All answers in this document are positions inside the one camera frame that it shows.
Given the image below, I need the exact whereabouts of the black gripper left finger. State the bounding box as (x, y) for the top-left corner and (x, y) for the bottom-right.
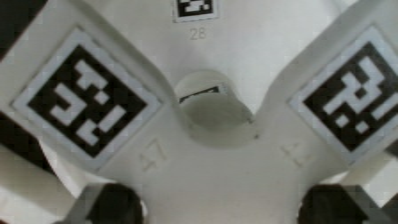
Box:
(55, 182), (146, 224)

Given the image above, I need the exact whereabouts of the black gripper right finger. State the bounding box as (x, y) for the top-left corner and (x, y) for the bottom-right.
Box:
(297, 184), (386, 224)

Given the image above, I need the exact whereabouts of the white round table top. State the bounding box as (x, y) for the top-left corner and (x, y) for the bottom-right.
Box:
(34, 0), (398, 201)

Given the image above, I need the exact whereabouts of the white cross table base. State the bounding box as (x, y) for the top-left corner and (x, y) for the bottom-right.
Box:
(0, 0), (398, 224)

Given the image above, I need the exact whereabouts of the white cylindrical table leg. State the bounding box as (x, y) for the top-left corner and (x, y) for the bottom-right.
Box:
(174, 70), (252, 132)

